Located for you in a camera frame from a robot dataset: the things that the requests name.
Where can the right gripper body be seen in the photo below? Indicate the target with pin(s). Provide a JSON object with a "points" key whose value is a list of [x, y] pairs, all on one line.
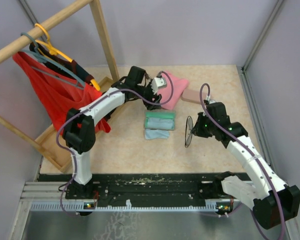
{"points": [[204, 128]]}

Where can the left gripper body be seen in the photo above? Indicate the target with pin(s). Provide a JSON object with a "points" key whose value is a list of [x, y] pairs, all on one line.
{"points": [[147, 93]]}

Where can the thin wire-frame sunglasses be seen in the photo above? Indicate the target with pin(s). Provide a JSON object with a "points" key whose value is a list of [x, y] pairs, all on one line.
{"points": [[188, 131]]}

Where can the large light blue cloth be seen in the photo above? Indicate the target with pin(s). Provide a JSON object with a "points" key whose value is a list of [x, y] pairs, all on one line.
{"points": [[160, 123]]}

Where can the grey glasses case green lining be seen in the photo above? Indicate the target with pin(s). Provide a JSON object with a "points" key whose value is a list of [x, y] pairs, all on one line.
{"points": [[159, 114]]}

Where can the small light blue cloth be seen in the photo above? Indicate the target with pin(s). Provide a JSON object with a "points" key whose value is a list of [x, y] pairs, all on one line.
{"points": [[151, 134]]}

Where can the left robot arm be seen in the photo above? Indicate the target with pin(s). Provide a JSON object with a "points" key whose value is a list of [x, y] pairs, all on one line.
{"points": [[79, 131]]}

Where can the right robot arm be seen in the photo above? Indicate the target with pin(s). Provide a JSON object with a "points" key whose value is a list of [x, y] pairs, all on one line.
{"points": [[270, 198]]}

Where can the pink folded shirt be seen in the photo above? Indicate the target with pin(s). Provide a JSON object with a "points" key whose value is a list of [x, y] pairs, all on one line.
{"points": [[179, 85]]}

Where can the pink glasses case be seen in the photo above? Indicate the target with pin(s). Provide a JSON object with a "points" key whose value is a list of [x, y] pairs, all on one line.
{"points": [[191, 96]]}

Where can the dark striped hanging garment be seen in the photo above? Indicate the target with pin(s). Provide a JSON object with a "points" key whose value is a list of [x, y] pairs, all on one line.
{"points": [[72, 66]]}

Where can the red hanging shirt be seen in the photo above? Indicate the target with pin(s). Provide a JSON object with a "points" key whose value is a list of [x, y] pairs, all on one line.
{"points": [[54, 90]]}

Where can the yellow plastic hanger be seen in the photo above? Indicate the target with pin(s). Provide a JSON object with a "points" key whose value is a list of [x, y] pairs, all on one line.
{"points": [[54, 51]]}

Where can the wooden clothes rack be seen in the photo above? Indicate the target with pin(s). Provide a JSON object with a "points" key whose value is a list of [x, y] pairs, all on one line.
{"points": [[62, 160]]}

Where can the grey-blue plastic hanger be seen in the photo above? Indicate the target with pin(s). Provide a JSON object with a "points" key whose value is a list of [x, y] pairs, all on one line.
{"points": [[43, 59]]}

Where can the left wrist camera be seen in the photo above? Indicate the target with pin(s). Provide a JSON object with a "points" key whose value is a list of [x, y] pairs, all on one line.
{"points": [[158, 83]]}

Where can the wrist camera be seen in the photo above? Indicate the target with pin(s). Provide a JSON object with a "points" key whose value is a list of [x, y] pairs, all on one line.
{"points": [[158, 83], [208, 100]]}

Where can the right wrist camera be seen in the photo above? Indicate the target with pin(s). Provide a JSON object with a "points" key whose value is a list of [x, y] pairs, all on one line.
{"points": [[208, 100]]}

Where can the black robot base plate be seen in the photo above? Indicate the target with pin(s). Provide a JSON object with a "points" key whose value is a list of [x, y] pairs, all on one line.
{"points": [[144, 192]]}

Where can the aluminium frame rail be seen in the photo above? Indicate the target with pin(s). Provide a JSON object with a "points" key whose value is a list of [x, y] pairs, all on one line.
{"points": [[37, 219]]}

